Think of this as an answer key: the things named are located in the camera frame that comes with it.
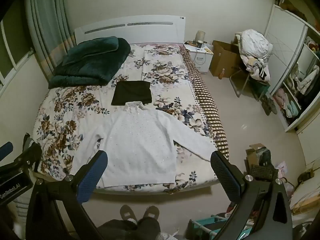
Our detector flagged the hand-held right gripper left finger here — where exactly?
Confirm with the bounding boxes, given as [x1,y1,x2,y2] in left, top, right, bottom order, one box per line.
[25,150,108,240]

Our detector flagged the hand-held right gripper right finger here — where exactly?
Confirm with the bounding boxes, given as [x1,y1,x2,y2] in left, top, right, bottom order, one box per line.
[210,150,293,240]

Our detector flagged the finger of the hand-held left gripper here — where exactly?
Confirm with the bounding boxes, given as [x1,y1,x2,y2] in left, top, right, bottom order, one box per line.
[0,142,14,157]
[15,133,42,173]

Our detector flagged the white knit sweater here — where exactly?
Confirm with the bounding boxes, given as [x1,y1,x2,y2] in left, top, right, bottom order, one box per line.
[72,101,218,188]

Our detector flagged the stack of folded clothes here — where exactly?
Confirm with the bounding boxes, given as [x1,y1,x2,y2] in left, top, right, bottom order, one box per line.
[273,89,302,118]

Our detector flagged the hanging clothes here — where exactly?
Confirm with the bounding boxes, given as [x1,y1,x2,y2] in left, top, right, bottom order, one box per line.
[285,64,320,95]

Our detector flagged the pile of clothes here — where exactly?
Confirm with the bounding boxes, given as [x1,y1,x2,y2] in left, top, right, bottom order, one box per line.
[236,29,274,82]

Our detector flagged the small cardboard box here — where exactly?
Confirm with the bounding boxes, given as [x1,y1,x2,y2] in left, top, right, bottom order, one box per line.
[245,143,267,173]

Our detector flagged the black keyboard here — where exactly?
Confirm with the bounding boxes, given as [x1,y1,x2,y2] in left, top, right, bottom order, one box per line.
[250,164,279,181]

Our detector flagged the black bag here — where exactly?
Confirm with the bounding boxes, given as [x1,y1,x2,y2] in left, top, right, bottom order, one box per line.
[257,147,272,167]

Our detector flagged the grey slipper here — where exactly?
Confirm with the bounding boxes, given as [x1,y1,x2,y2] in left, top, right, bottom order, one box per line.
[120,205,138,224]
[142,205,160,221]

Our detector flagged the teal rack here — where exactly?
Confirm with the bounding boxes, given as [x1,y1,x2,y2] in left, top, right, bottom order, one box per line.
[186,214,250,240]

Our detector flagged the person's dark pants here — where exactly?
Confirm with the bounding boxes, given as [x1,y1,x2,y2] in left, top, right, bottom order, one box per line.
[97,217,161,240]

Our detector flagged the brown checkered bed sheet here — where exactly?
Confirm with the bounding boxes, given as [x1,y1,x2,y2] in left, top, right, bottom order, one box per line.
[179,46,229,161]

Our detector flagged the yellowish blanket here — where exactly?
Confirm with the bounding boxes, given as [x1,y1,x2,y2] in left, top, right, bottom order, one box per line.
[289,180,320,227]

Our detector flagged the pair of dark shoes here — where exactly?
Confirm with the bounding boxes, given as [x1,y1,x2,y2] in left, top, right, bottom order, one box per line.
[261,95,278,116]

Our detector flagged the dark green quilt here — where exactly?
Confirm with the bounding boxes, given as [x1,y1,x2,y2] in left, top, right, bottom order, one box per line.
[48,37,131,89]

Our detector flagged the window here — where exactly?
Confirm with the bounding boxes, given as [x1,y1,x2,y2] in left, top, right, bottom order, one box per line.
[0,19,35,87]

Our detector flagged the black folded cloth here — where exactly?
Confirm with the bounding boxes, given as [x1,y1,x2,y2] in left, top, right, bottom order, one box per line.
[111,81,152,107]

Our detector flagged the green cloth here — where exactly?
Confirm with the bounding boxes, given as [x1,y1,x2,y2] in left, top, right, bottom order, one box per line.
[251,79,271,98]

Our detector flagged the metal folding chair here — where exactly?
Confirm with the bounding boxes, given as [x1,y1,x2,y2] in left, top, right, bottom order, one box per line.
[229,34,270,102]

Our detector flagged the large cardboard box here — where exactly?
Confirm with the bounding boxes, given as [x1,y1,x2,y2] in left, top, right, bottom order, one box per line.
[209,40,242,78]

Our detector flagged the white nightstand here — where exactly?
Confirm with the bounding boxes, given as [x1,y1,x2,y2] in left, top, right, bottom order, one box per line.
[184,41,214,75]

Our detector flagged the dark green pillow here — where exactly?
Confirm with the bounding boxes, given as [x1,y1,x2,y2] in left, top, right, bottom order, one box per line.
[62,36,119,66]

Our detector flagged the green curtain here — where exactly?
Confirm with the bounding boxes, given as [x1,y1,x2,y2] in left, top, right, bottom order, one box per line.
[24,0,77,80]

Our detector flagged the bed with floral sheet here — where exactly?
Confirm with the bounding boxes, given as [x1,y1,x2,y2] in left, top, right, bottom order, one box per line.
[34,42,218,193]

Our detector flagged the white wardrobe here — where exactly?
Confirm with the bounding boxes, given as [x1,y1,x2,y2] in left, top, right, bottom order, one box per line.
[264,4,320,133]

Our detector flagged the things atop wardrobe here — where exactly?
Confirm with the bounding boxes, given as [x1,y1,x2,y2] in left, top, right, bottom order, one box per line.
[275,0,308,22]

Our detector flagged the white bed frame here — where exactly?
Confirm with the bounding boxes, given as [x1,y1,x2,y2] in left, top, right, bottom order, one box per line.
[74,15,218,196]

